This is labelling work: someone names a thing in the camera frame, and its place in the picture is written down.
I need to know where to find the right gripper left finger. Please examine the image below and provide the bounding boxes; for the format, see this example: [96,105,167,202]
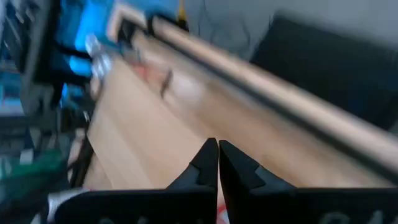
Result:
[53,138,219,224]

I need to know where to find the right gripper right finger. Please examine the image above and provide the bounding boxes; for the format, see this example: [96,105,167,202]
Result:
[218,139,398,224]

